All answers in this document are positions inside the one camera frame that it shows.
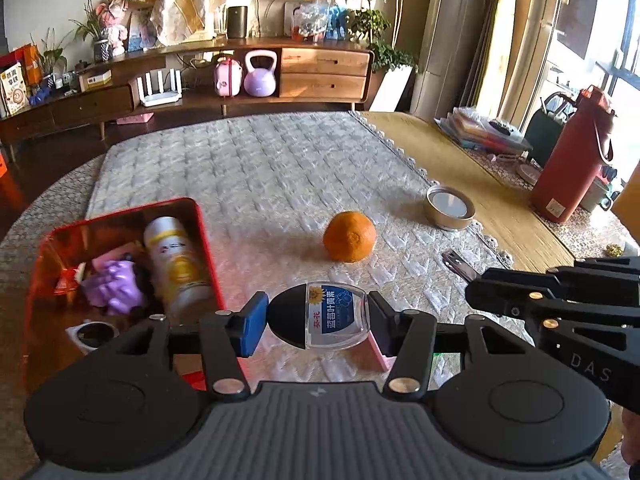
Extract purple kettlebell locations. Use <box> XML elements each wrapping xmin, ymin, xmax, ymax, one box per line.
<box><xmin>243</xmin><ymin>50</ymin><xmax>277</xmax><ymax>97</ymax></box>

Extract small leafy potted plant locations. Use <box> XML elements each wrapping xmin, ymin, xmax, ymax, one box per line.
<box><xmin>30</xmin><ymin>27</ymin><xmax>71</xmax><ymax>86</ymax></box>

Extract white mug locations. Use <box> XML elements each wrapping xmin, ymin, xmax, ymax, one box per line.
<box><xmin>580</xmin><ymin>177</ymin><xmax>614</xmax><ymax>212</ymax></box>

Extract purple toy fish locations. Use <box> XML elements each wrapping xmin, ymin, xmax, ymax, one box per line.
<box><xmin>80</xmin><ymin>259</ymin><xmax>151</xmax><ymax>317</ymax></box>

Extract round wooden coaster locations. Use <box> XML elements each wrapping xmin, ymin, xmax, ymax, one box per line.
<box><xmin>515</xmin><ymin>162</ymin><xmax>543</xmax><ymax>184</ymax></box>

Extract white quilted table mat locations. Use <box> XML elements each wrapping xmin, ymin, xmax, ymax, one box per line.
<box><xmin>85</xmin><ymin>110</ymin><xmax>513</xmax><ymax>376</ymax></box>

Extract red wrapper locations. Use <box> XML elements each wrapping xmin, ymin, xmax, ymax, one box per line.
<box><xmin>54</xmin><ymin>265</ymin><xmax>88</xmax><ymax>295</ymax></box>

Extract orange fruit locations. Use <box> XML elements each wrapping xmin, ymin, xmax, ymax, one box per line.
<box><xmin>322</xmin><ymin>211</ymin><xmax>377</xmax><ymax>263</ymax></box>

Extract wooden tv cabinet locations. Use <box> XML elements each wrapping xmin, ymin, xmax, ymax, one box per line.
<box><xmin>0</xmin><ymin>35</ymin><xmax>376</xmax><ymax>148</ymax></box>

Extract white router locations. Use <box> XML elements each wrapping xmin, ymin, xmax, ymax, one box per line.
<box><xmin>137</xmin><ymin>70</ymin><xmax>183</xmax><ymax>107</ymax></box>

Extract white planter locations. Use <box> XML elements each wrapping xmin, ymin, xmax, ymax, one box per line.
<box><xmin>370</xmin><ymin>65</ymin><xmax>418</xmax><ymax>113</ymax></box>

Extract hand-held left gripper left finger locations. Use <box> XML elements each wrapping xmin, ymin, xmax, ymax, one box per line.
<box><xmin>107</xmin><ymin>291</ymin><xmax>271</xmax><ymax>404</ymax></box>

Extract small white box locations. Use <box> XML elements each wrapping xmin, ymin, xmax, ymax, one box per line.
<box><xmin>79</xmin><ymin>69</ymin><xmax>113</xmax><ymax>92</ymax></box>

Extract light wooden drawer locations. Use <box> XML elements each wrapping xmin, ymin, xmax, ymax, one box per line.
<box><xmin>279</xmin><ymin>72</ymin><xmax>370</xmax><ymax>98</ymax></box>
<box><xmin>280</xmin><ymin>47</ymin><xmax>373</xmax><ymax>75</ymax></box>

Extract round metal tin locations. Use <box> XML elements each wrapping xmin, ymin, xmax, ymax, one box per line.
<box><xmin>424</xmin><ymin>185</ymin><xmax>476</xmax><ymax>232</ymax></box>

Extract orange red paper bag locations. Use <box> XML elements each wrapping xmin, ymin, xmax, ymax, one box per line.
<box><xmin>10</xmin><ymin>44</ymin><xmax>46</xmax><ymax>86</ymax></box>

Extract printed snack box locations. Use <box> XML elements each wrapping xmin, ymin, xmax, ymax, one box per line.
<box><xmin>0</xmin><ymin>62</ymin><xmax>32</xmax><ymax>117</ymax></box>

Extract clear plastic bags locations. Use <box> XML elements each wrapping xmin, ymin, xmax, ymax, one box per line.
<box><xmin>291</xmin><ymin>0</ymin><xmax>353</xmax><ymax>43</ymax></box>

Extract small white cup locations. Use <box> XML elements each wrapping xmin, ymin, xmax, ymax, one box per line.
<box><xmin>65</xmin><ymin>319</ymin><xmax>121</xmax><ymax>354</ymax></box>

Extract dark green bag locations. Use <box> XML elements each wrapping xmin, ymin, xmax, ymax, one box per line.
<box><xmin>525</xmin><ymin>92</ymin><xmax>581</xmax><ymax>166</ymax></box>

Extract red tin box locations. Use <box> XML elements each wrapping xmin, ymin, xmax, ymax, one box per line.
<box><xmin>22</xmin><ymin>197</ymin><xmax>226</xmax><ymax>396</ymax></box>

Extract white standing air conditioner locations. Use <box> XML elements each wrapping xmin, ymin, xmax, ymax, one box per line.
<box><xmin>412</xmin><ymin>0</ymin><xmax>483</xmax><ymax>121</ymax></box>

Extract dark cylindrical speaker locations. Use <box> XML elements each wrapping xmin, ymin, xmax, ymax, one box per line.
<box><xmin>227</xmin><ymin>6</ymin><xmax>249</xmax><ymax>39</ymax></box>

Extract beige curtain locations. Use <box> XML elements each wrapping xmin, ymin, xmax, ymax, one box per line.
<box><xmin>460</xmin><ymin>0</ymin><xmax>566</xmax><ymax>126</ymax></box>

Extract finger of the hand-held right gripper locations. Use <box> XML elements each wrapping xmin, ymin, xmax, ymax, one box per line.
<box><xmin>465</xmin><ymin>280</ymin><xmax>640</xmax><ymax>322</ymax></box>
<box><xmin>480</xmin><ymin>257</ymin><xmax>640</xmax><ymax>292</ymax></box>

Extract potted orchid plant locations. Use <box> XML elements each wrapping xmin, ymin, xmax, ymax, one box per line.
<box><xmin>70</xmin><ymin>0</ymin><xmax>118</xmax><ymax>63</ymax></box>

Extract red water bottle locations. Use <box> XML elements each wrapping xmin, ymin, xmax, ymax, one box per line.
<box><xmin>530</xmin><ymin>85</ymin><xmax>617</xmax><ymax>224</ymax></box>

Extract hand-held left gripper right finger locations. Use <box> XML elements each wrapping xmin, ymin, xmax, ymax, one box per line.
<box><xmin>367</xmin><ymin>290</ymin><xmax>543</xmax><ymax>404</ymax></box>

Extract beige curved board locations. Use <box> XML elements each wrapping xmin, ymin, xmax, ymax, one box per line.
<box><xmin>251</xmin><ymin>0</ymin><xmax>296</xmax><ymax>38</ymax></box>

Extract clear container with black cap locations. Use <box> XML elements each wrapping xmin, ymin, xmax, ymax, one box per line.
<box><xmin>267</xmin><ymin>281</ymin><xmax>373</xmax><ymax>351</ymax></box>

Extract white and yellow bottle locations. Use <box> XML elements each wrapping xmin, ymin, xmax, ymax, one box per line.
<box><xmin>143</xmin><ymin>216</ymin><xmax>213</xmax><ymax>326</ymax></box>

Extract pink doll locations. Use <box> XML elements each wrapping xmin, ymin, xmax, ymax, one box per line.
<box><xmin>95</xmin><ymin>0</ymin><xmax>132</xmax><ymax>57</ymax></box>

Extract bamboo table mat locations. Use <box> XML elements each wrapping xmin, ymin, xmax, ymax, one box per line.
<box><xmin>357</xmin><ymin>110</ymin><xmax>576</xmax><ymax>273</ymax></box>

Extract stack of books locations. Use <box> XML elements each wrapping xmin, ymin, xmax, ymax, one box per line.
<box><xmin>434</xmin><ymin>106</ymin><xmax>533</xmax><ymax>155</ymax></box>

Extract tall green plant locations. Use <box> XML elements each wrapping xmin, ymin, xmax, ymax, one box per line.
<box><xmin>342</xmin><ymin>0</ymin><xmax>431</xmax><ymax>73</ymax></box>

